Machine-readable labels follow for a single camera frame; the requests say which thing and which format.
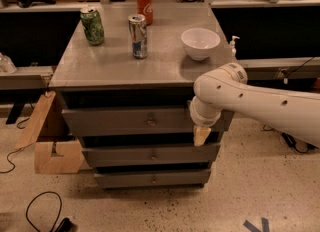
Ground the silver blue energy can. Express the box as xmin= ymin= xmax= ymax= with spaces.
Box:
xmin=128 ymin=14 xmax=147 ymax=59

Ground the wooden plank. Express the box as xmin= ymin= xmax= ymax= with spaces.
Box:
xmin=15 ymin=91 xmax=56 ymax=149

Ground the clear plastic object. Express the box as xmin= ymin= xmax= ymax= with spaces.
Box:
xmin=0 ymin=53 xmax=17 ymax=74

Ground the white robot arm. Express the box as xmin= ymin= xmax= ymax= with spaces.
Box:
xmin=189 ymin=63 xmax=320 ymax=147

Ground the small pump bottle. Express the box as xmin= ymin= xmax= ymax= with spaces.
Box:
xmin=229 ymin=36 xmax=240 ymax=57

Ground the green soda can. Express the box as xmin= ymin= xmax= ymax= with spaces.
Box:
xmin=80 ymin=6 xmax=104 ymax=45

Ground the grey top drawer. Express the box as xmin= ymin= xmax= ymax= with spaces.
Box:
xmin=61 ymin=103 xmax=237 ymax=138

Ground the grey drawer cabinet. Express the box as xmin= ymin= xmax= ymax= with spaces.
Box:
xmin=50 ymin=2 xmax=234 ymax=175

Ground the orange soda can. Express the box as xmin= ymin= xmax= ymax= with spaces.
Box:
xmin=136 ymin=0 xmax=153 ymax=25

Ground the notched wooden block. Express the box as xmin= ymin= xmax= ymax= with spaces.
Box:
xmin=34 ymin=140 xmax=84 ymax=174

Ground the grey bottom drawer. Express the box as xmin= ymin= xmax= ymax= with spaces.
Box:
xmin=94 ymin=169 xmax=211 ymax=188

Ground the grey middle drawer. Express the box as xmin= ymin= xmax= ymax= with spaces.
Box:
xmin=82 ymin=143 xmax=220 ymax=167

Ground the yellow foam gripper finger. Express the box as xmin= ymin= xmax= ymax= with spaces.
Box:
xmin=193 ymin=125 xmax=211 ymax=147

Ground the grey drawer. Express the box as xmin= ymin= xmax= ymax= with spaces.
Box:
xmin=82 ymin=143 xmax=220 ymax=167
xmin=94 ymin=169 xmax=211 ymax=188
xmin=61 ymin=103 xmax=237 ymax=138

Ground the black power adapter cable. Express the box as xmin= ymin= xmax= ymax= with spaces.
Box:
xmin=262 ymin=124 xmax=318 ymax=155

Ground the black floor cable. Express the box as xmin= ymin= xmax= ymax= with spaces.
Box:
xmin=25 ymin=191 xmax=74 ymax=232

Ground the white bowl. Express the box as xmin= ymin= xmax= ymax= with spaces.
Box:
xmin=181 ymin=28 xmax=221 ymax=61

